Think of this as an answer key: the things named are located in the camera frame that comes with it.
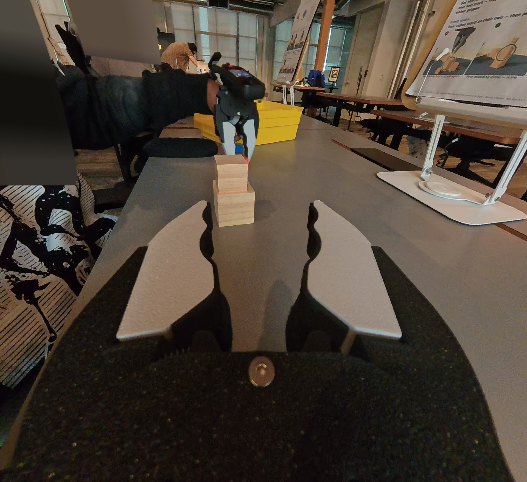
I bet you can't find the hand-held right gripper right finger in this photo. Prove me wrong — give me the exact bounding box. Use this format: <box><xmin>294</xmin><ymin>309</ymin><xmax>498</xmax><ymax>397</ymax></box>
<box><xmin>287</xmin><ymin>200</ymin><xmax>403</xmax><ymax>343</ymax></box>

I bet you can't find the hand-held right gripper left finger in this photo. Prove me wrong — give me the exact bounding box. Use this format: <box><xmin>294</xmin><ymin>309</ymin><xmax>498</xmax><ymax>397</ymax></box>
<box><xmin>116</xmin><ymin>201</ymin><xmax>233</xmax><ymax>343</ymax></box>

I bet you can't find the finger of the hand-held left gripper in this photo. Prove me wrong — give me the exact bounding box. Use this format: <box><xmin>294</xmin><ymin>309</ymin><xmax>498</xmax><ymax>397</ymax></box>
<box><xmin>220</xmin><ymin>118</ymin><xmax>238</xmax><ymax>156</ymax></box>
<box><xmin>242</xmin><ymin>118</ymin><xmax>258</xmax><ymax>162</ymax></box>

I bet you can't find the medium wooden cube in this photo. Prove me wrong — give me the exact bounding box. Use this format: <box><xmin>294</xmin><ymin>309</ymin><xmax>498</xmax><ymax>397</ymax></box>
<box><xmin>214</xmin><ymin>155</ymin><xmax>249</xmax><ymax>194</ymax></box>

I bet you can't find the large wooden cube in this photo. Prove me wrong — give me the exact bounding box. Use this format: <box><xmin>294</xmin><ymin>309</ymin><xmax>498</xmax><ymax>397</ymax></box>
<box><xmin>213</xmin><ymin>181</ymin><xmax>256</xmax><ymax>227</ymax></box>

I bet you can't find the person's left forearm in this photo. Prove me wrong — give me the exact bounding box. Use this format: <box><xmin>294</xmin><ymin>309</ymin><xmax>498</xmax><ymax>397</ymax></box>
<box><xmin>56</xmin><ymin>65</ymin><xmax>216</xmax><ymax>152</ymax></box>

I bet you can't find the yellow plastic bin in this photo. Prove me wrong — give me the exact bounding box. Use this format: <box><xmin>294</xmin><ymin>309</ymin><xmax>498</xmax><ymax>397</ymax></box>
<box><xmin>194</xmin><ymin>100</ymin><xmax>304</xmax><ymax>146</ymax></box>

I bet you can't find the black wrist rest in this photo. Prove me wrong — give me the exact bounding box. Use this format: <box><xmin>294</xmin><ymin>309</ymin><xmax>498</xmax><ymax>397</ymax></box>
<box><xmin>144</xmin><ymin>137</ymin><xmax>220</xmax><ymax>159</ymax></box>

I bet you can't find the standing instruction board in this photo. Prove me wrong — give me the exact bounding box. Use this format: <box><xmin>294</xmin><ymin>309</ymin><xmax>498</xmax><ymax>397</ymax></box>
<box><xmin>275</xmin><ymin>0</ymin><xmax>327</xmax><ymax>105</ymax></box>

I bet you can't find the white instruction sheet stand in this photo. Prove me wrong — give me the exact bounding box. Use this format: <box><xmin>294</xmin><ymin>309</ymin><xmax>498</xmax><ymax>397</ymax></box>
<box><xmin>400</xmin><ymin>0</ymin><xmax>527</xmax><ymax>124</ymax></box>

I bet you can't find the long wooden office table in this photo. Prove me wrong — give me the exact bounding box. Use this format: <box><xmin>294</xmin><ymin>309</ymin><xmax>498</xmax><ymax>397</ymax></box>
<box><xmin>369</xmin><ymin>110</ymin><xmax>527</xmax><ymax>186</ymax></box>

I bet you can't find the printed instruction sheet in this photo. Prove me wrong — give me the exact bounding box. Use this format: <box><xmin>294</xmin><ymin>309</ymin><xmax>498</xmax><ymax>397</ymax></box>
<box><xmin>407</xmin><ymin>0</ymin><xmax>527</xmax><ymax>109</ymax></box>

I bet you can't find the black cable slot lid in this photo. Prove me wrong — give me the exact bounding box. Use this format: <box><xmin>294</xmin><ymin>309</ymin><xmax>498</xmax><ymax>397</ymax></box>
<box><xmin>350</xmin><ymin>147</ymin><xmax>425</xmax><ymax>172</ymax></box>

